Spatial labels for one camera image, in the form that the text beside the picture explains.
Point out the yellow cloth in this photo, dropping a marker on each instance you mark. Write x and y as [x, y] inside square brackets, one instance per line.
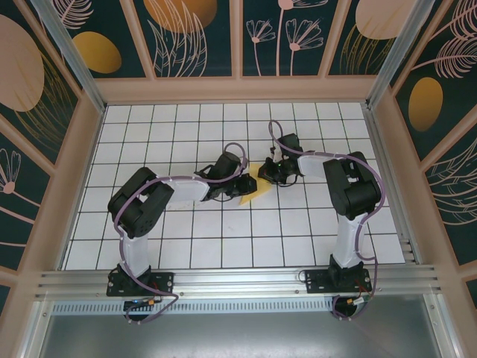
[262, 189]

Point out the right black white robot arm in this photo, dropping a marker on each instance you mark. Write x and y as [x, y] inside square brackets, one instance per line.
[354, 190]

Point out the black base plate left arm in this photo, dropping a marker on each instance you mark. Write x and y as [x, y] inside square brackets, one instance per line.
[164, 283]

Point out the black base plate right arm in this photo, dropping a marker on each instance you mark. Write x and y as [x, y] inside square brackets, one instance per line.
[316, 283]

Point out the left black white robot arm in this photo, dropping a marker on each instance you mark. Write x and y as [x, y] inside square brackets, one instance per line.
[138, 201]

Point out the grey metal sheet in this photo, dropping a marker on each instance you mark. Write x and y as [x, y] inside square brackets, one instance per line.
[238, 335]

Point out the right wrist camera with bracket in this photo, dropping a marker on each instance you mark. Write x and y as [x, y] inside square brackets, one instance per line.
[273, 152]

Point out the wall panel pink flowers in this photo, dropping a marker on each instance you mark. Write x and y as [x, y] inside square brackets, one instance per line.
[283, 37]

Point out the aluminium side rail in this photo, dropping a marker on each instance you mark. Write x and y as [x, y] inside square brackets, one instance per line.
[391, 186]

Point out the long aluminium mounting rail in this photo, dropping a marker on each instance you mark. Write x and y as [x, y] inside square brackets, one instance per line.
[238, 279]

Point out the wall panel pale pink circle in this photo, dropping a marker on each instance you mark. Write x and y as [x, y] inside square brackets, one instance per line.
[365, 33]

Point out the wall panel large orange circle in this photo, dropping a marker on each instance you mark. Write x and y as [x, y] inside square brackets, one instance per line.
[182, 37]

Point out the aluminium corner post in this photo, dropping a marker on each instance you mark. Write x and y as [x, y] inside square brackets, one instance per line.
[71, 56]
[395, 52]

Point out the wall panel oval and feather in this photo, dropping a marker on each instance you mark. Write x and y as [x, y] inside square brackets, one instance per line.
[439, 74]

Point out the wall panel small golden oval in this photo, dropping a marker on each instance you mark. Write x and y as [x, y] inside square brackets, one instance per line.
[97, 52]

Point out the wall panel pink leaf outlines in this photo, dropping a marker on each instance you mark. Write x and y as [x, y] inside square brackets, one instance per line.
[454, 201]

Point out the wall panel single flower outline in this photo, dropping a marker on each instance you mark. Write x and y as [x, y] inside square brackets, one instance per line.
[15, 194]

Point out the wall panel large pink oval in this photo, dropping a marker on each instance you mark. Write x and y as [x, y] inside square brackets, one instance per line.
[22, 74]

